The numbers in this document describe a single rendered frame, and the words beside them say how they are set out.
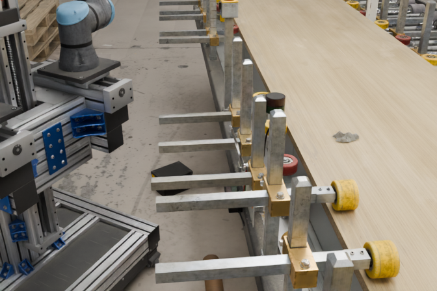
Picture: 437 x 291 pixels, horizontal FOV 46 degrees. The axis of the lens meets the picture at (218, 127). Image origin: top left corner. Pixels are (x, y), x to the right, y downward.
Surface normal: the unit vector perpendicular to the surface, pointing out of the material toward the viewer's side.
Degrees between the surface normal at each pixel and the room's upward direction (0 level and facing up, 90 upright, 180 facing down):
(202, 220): 0
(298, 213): 90
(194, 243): 0
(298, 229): 90
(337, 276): 90
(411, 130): 0
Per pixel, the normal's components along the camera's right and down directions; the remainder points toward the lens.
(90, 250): 0.00, -0.89
